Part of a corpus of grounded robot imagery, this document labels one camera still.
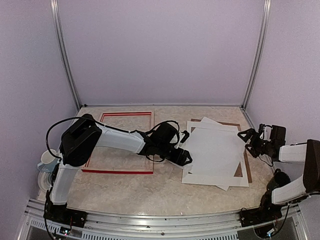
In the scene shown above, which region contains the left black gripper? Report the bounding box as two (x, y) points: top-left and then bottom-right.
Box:
(157, 142), (193, 167)

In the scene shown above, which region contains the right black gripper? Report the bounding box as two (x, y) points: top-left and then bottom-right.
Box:
(238, 128), (274, 158)

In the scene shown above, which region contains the wooden red photo frame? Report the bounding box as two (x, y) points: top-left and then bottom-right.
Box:
(81, 110), (155, 175)

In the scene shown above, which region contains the clear acrylic sheet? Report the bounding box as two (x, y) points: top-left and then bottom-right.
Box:
(185, 122), (244, 178)

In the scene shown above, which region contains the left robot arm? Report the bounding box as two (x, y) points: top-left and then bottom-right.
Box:
(43, 113), (193, 227)

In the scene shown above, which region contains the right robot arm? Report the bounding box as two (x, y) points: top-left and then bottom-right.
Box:
(237, 124), (320, 227)

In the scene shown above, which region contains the white photo paper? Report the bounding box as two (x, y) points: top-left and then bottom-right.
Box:
(169, 116), (250, 193)

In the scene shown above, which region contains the white mat board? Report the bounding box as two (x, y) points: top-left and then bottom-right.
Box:
(181, 121), (249, 187)

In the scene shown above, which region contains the brown backing board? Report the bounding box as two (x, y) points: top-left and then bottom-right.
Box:
(190, 117), (253, 183)

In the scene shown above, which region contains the light blue cup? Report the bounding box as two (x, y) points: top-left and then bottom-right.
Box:
(37, 149), (61, 173)

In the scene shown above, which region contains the white round plate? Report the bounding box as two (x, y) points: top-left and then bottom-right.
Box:
(37, 161), (57, 192)

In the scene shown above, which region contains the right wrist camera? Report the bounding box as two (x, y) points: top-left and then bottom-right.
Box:
(258, 123), (273, 141)

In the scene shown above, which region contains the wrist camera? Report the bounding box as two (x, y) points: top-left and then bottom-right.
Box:
(174, 130), (190, 149)
(258, 123), (273, 141)

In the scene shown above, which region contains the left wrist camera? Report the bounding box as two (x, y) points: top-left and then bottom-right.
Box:
(174, 130), (190, 149)

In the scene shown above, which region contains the right aluminium post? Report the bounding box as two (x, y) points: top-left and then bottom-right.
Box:
(241, 0), (272, 111)

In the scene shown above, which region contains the aluminium post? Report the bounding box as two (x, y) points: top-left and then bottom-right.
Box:
(241, 0), (272, 111)
(50, 0), (82, 111)

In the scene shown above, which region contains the aluminium front rail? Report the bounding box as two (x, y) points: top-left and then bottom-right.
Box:
(23, 198), (305, 240)

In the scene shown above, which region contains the left aluminium post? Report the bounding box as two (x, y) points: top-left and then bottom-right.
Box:
(50, 0), (82, 111)

